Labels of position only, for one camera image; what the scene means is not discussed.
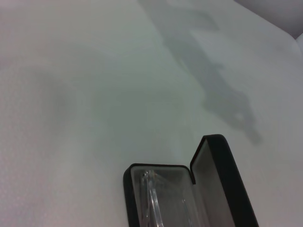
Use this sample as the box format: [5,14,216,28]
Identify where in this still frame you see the clear plastic glasses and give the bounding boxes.
[140,169,190,227]

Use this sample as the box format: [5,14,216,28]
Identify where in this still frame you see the black glasses case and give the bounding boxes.
[122,134,260,227]

